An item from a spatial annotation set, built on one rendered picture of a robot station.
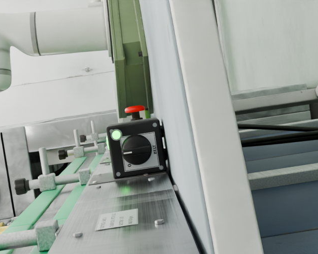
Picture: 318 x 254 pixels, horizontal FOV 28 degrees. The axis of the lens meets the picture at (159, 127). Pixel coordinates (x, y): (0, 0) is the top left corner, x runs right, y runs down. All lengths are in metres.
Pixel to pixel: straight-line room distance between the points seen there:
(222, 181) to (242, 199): 0.02
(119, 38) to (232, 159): 0.79
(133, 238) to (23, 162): 2.05
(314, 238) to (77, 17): 0.92
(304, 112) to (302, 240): 2.08
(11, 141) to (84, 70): 2.78
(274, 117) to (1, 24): 1.47
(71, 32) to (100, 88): 3.94
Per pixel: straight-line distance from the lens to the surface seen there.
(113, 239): 0.55
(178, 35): 0.48
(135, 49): 1.22
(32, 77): 5.34
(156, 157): 0.94
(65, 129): 2.54
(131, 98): 1.38
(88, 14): 1.36
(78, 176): 1.09
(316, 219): 0.61
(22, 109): 5.36
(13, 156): 2.58
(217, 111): 0.46
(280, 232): 0.58
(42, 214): 0.88
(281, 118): 2.59
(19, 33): 1.36
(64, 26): 1.35
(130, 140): 0.91
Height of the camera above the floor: 0.78
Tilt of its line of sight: 2 degrees down
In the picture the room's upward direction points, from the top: 99 degrees counter-clockwise
